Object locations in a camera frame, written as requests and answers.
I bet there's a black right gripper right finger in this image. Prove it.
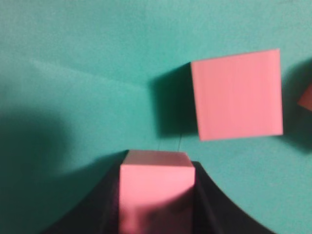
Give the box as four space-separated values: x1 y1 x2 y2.
192 161 273 234

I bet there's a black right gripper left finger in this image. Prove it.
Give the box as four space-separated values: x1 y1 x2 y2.
47 165 119 234

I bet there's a pink cube column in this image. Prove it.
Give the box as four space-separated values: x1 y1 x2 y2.
191 49 283 141

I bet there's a green cloth backdrop and cover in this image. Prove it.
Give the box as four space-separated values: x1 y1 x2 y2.
0 0 312 234

